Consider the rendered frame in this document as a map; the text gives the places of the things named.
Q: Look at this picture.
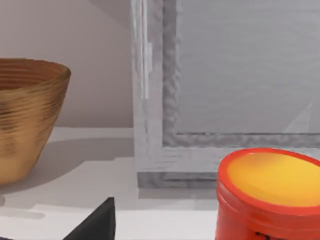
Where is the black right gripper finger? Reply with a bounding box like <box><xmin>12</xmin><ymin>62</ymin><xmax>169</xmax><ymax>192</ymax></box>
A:
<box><xmin>62</xmin><ymin>196</ymin><xmax>116</xmax><ymax>240</ymax></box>

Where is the brown ribbed wooden bowl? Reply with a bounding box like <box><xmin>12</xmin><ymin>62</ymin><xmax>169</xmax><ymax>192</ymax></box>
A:
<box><xmin>0</xmin><ymin>58</ymin><xmax>72</xmax><ymax>186</ymax></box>

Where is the red can with yellow lid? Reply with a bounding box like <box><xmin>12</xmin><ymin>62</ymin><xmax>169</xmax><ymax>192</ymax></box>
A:
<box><xmin>214</xmin><ymin>147</ymin><xmax>320</xmax><ymax>240</ymax></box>

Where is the grey framed cabinet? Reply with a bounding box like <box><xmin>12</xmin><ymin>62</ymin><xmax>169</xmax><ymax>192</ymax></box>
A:
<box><xmin>129</xmin><ymin>0</ymin><xmax>320</xmax><ymax>189</ymax></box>

